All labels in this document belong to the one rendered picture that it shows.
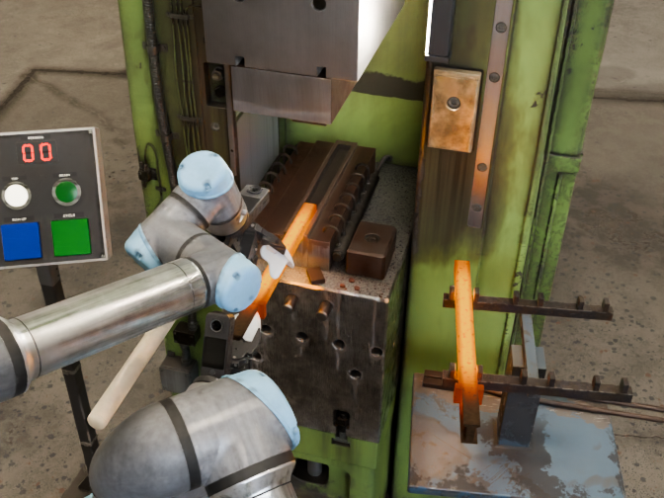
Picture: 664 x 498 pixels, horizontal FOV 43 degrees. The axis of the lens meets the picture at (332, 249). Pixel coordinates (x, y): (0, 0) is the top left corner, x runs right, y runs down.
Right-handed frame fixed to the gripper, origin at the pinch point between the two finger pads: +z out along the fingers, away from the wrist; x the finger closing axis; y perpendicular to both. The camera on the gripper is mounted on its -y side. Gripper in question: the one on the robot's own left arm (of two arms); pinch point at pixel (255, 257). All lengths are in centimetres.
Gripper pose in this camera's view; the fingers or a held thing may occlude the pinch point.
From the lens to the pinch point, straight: 155.3
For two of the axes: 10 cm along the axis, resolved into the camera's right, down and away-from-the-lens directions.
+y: -2.4, 8.9, -3.9
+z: 1.3, 4.3, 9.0
